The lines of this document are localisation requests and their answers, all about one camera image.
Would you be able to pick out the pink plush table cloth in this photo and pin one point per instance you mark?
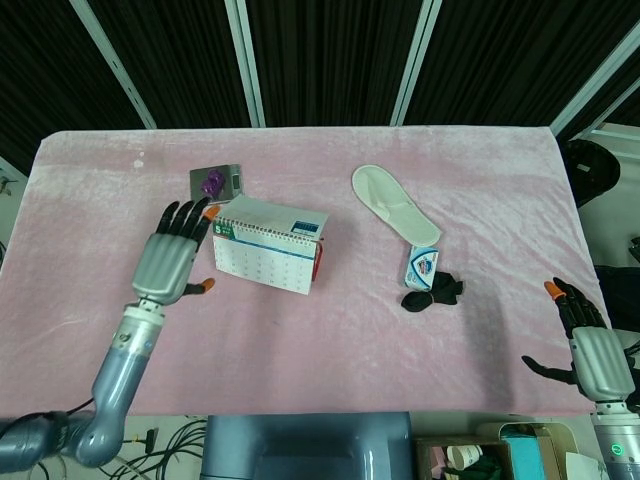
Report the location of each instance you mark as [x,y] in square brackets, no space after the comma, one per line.
[350,340]

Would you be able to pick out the purple crumpled object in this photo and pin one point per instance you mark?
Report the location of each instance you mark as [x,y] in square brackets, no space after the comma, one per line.
[214,182]

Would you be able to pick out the white disposable slipper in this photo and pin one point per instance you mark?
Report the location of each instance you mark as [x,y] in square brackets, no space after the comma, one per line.
[395,206]

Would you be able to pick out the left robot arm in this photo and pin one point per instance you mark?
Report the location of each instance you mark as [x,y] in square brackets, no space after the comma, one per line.
[100,390]

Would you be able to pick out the blue-grey robot torso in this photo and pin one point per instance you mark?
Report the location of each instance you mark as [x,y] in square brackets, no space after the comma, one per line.
[307,446]

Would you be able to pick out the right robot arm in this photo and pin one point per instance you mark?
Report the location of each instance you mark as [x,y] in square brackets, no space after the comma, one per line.
[617,442]

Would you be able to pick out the teal box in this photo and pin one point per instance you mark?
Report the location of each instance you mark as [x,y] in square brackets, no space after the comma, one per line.
[522,452]

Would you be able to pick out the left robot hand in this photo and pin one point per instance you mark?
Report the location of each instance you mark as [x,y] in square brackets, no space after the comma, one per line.
[167,260]

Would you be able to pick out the cardboard box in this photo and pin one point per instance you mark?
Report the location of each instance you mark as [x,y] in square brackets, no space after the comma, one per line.
[462,457]

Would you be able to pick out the white paper cup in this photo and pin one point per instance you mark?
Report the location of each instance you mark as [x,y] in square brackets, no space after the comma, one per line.
[464,456]

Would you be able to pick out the white desk calendar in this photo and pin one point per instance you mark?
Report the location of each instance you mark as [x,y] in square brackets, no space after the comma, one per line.
[270,247]

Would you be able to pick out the silver digital kitchen scale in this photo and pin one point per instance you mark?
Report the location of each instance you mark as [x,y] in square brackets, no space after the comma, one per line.
[220,182]

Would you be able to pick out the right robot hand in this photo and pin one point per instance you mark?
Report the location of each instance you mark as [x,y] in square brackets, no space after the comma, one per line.
[595,357]

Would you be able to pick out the black sock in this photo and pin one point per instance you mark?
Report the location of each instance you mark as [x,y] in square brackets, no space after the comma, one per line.
[432,295]

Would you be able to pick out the white frame post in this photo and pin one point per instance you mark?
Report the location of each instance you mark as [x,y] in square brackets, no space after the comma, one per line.
[595,80]
[414,62]
[246,62]
[114,62]

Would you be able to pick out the white soap box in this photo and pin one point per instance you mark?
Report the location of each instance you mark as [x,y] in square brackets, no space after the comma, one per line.
[421,267]

